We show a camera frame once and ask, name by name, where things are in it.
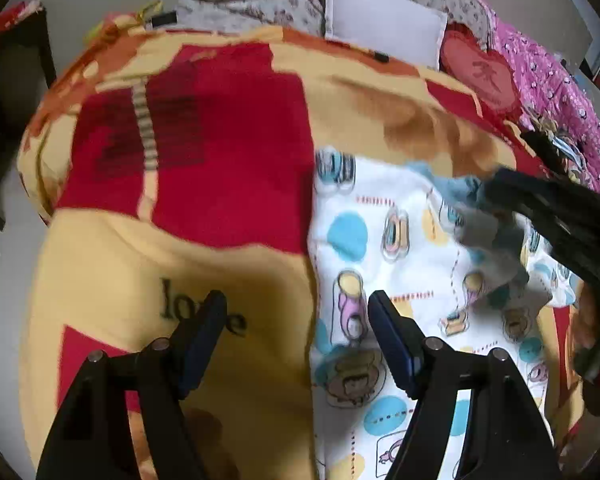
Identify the red cloth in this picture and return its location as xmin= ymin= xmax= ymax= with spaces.
xmin=0 ymin=0 xmax=46 ymax=51

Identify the person's right hand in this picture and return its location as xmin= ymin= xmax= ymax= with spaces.
xmin=570 ymin=280 xmax=600 ymax=356

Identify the white cartoon printed baby garment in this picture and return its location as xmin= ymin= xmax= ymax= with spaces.
xmin=307 ymin=147 xmax=581 ymax=480

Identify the dark cartoon printed cloth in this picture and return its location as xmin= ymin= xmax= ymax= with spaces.
xmin=522 ymin=115 xmax=591 ymax=181

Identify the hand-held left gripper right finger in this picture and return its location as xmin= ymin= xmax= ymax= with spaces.
xmin=367 ymin=290 xmax=563 ymax=480

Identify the white pillow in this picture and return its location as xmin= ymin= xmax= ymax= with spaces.
xmin=321 ymin=0 xmax=448 ymax=70

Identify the red heart cushion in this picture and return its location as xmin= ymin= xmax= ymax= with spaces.
xmin=439 ymin=22 xmax=523 ymax=116

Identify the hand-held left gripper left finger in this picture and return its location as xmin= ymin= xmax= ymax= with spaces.
xmin=35 ymin=289 xmax=241 ymax=480

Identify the pink printed quilt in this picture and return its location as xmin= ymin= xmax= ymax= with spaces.
xmin=490 ymin=10 xmax=600 ymax=196

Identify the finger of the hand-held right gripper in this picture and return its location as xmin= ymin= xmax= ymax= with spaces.
xmin=477 ymin=167 xmax=561 ymax=226

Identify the red yellow printed blanket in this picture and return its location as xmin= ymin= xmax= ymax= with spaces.
xmin=17 ymin=15 xmax=600 ymax=480

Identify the black cabinet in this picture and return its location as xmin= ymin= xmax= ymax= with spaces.
xmin=0 ymin=5 xmax=58 ymax=231

